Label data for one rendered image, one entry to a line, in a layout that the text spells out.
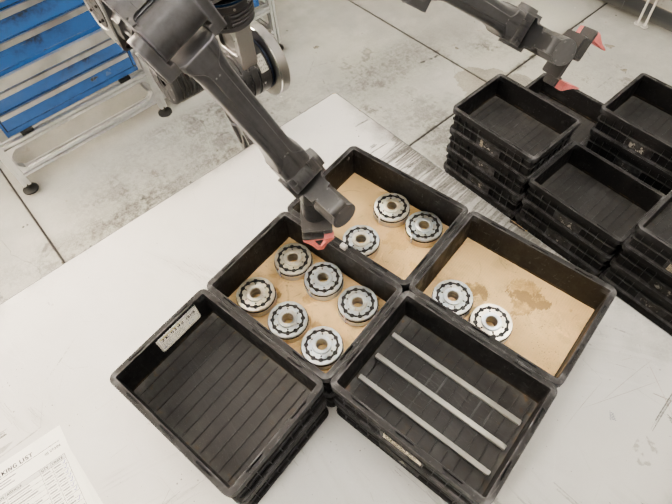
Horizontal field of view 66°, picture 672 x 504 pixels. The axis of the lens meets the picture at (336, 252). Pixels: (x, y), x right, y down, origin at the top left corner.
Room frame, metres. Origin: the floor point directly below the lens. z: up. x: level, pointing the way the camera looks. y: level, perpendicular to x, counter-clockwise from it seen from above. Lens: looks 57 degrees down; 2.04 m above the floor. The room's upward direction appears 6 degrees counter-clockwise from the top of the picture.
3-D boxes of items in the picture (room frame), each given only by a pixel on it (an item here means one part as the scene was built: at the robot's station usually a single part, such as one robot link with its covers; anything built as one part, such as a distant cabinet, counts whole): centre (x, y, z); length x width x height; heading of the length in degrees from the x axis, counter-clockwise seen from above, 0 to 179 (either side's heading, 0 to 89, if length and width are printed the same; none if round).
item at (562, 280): (0.56, -0.41, 0.87); 0.40 x 0.30 x 0.11; 46
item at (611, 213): (1.17, -1.00, 0.31); 0.40 x 0.30 x 0.34; 36
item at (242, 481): (0.41, 0.30, 0.92); 0.40 x 0.30 x 0.02; 46
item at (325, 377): (0.63, 0.09, 0.92); 0.40 x 0.30 x 0.02; 46
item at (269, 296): (0.66, 0.22, 0.86); 0.10 x 0.10 x 0.01
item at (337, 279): (0.69, 0.04, 0.86); 0.10 x 0.10 x 0.01
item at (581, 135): (1.73, -1.08, 0.26); 0.40 x 0.30 x 0.23; 36
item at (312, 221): (0.68, 0.03, 1.17); 0.10 x 0.07 x 0.07; 0
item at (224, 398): (0.41, 0.30, 0.87); 0.40 x 0.30 x 0.11; 46
